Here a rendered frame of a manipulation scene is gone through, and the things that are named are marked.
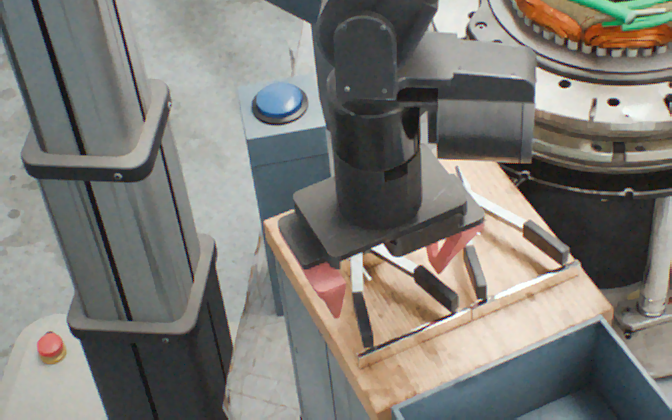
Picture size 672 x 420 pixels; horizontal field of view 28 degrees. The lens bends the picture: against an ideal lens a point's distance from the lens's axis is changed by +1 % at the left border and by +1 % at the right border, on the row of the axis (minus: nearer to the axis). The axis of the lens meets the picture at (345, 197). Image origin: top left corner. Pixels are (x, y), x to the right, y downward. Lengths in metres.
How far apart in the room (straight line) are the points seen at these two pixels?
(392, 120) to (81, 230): 0.66
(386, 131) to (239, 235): 1.67
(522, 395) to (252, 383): 0.38
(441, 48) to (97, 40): 0.49
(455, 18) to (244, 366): 0.40
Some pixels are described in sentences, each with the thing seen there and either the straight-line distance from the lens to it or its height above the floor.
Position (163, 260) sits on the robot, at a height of 0.77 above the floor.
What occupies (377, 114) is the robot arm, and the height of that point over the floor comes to 1.28.
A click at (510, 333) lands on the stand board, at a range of 0.95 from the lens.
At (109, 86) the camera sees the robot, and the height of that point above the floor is 1.01.
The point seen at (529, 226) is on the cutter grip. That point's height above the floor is 1.10.
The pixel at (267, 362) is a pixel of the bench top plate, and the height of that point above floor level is 0.78.
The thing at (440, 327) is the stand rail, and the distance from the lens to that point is 0.94.
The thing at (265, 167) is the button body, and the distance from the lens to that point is 1.16.
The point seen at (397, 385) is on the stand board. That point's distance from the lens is 0.92.
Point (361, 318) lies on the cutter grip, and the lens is 0.92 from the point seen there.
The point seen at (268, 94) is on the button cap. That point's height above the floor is 1.04.
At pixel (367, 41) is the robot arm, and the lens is 0.74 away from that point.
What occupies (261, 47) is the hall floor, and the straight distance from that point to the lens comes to 2.82.
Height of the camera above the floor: 1.83
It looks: 47 degrees down
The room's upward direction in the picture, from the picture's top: 6 degrees counter-clockwise
